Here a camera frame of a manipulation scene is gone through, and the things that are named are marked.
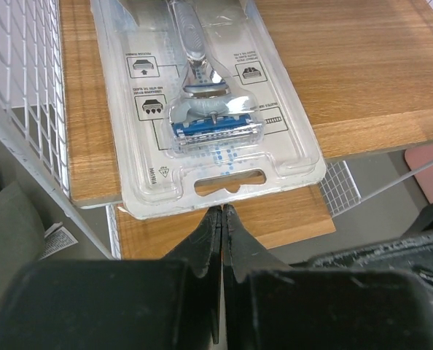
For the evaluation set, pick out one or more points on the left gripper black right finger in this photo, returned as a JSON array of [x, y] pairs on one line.
[[378, 296]]

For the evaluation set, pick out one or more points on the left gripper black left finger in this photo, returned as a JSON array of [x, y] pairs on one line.
[[169, 303]]

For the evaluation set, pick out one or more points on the olive green cloth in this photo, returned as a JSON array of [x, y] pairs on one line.
[[23, 238]]

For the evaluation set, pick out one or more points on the pink divided bin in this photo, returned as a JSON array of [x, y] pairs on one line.
[[417, 157]]

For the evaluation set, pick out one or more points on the white wire shelf rack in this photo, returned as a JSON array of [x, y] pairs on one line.
[[32, 88]]

